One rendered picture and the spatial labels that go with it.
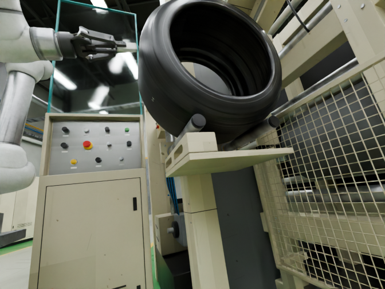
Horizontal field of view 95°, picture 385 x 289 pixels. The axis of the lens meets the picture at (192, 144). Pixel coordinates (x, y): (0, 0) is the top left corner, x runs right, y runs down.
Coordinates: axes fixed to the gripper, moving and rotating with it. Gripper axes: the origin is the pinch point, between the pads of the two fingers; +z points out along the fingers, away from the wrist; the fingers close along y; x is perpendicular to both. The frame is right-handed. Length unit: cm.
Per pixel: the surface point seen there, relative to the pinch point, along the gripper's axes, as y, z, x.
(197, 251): 26, 14, 80
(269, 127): -10, 40, 41
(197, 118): -11.3, 13.5, 35.6
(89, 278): 59, -33, 83
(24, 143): 933, -420, -341
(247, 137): 3, 40, 41
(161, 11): -11.8, 11.8, -3.4
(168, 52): -12.2, 10.0, 13.4
